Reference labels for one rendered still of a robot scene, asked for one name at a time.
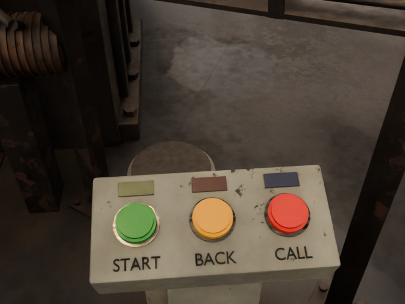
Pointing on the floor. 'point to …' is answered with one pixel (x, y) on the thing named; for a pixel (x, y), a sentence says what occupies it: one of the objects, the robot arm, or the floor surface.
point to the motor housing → (29, 110)
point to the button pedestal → (182, 194)
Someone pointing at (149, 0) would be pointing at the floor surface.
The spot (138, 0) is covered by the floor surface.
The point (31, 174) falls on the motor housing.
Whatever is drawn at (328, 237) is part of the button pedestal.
